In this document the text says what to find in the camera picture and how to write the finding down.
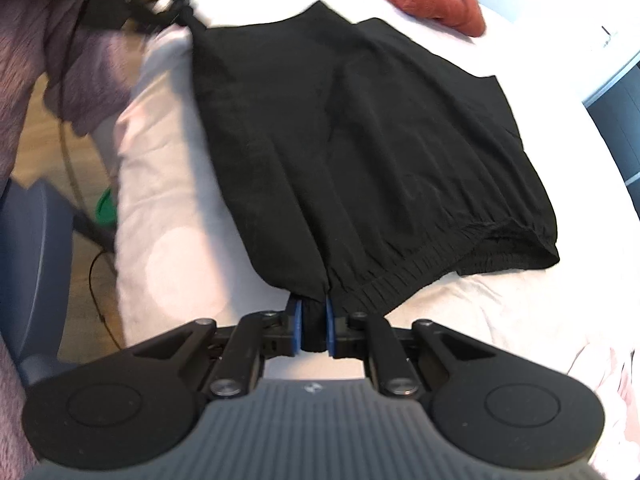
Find black pants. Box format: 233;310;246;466
187;1;560;353

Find purple fuzzy robe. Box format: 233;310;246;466
0;0;56;480

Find green object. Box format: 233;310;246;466
95;187;118;228

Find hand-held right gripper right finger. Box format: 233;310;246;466
325;296;493;401

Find black cable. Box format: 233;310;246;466
89;249;126;351

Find blue chair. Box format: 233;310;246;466
0;177;118;386

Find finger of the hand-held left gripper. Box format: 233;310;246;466
147;0;201;31

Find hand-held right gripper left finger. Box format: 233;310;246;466
132;296;304;401

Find pink printed cloth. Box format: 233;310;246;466
565;345;640;461

